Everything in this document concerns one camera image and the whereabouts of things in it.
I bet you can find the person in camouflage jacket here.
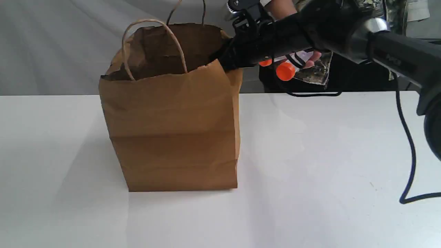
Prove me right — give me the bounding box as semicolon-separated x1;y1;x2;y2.
259;0;430;93

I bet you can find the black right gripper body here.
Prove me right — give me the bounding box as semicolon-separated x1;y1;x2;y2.
211;0;273;71

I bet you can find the grey backdrop cloth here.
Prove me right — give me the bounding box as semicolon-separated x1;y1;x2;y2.
0;0;266;96

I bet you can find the bottle with orange cap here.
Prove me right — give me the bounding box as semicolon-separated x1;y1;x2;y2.
274;51;314;81

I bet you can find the brown paper bag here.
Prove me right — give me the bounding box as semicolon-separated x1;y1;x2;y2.
99;1;243;192

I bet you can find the person hand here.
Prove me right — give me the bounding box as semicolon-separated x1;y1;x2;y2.
296;51;322;69

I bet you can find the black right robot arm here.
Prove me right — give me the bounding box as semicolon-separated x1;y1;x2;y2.
211;0;441;157

